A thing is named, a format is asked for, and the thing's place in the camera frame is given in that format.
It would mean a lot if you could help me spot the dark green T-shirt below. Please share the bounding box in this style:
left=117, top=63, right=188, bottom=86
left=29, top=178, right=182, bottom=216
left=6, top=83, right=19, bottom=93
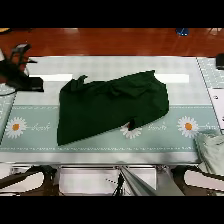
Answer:
left=56, top=69, right=170, bottom=147

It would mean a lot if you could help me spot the pale green garment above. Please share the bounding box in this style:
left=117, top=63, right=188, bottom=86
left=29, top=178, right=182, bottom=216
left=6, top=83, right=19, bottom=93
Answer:
left=194, top=130, right=224, bottom=178

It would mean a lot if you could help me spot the black cable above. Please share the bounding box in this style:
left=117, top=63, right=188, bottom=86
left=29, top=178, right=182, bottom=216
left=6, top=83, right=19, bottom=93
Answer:
left=112, top=173, right=126, bottom=197

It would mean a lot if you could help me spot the silver frame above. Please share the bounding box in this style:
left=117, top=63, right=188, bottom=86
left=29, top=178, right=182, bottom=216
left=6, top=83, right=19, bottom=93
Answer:
left=0, top=162, right=224, bottom=197

